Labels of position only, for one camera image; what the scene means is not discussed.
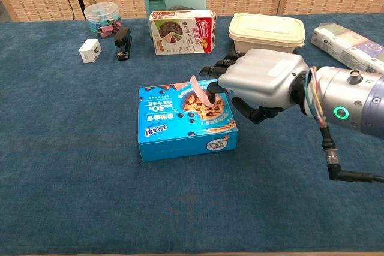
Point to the multicolour tissue pack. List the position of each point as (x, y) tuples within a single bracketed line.
[(345, 41)]

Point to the white red cake mix box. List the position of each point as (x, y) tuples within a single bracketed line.
[(180, 32)]

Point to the black stapler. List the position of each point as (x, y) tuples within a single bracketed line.
[(124, 43)]

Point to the blue cookie box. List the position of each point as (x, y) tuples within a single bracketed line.
[(168, 130)]

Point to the clear jar of binder clips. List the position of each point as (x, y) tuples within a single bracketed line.
[(102, 16)]

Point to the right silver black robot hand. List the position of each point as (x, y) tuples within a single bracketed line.
[(264, 79)]

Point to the blue felt table cloth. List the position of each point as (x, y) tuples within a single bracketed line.
[(90, 178)]

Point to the pink paper slip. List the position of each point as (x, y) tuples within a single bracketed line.
[(199, 91)]

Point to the white power adapter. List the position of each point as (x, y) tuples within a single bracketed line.
[(89, 51)]

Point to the beige lidded food container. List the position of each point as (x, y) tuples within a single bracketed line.
[(267, 31)]

